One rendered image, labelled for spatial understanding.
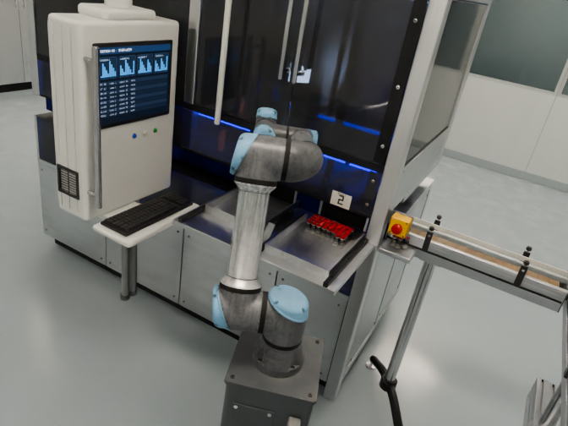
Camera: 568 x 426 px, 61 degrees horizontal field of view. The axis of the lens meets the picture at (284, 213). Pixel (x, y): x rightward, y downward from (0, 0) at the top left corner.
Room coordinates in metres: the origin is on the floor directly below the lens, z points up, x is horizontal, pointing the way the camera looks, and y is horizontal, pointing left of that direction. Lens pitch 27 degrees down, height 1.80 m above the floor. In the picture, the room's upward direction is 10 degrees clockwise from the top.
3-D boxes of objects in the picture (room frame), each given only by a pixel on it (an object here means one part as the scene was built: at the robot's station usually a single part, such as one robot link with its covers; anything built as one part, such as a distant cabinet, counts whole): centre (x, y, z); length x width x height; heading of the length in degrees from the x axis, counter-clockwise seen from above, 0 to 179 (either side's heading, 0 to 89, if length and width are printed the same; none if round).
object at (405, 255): (1.72, -0.49, 0.87); 0.14 x 0.13 x 0.02; 155
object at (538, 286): (1.70, -0.77, 0.92); 0.69 x 0.16 x 0.16; 65
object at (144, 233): (1.77, 0.58, 0.79); 0.45 x 0.28 x 0.03; 155
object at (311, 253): (1.60, -0.14, 0.90); 0.34 x 0.26 x 0.04; 155
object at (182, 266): (2.57, 0.34, 0.44); 2.06 x 1.00 x 0.88; 65
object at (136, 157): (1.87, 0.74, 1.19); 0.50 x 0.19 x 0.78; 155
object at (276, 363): (1.07, -0.06, 0.84); 0.15 x 0.15 x 0.10
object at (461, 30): (2.14, -0.59, 1.50); 0.85 x 0.01 x 0.59; 155
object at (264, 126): (1.60, 0.10, 1.29); 0.11 x 0.11 x 0.08; 4
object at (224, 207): (1.83, 0.13, 0.90); 0.34 x 0.26 x 0.04; 155
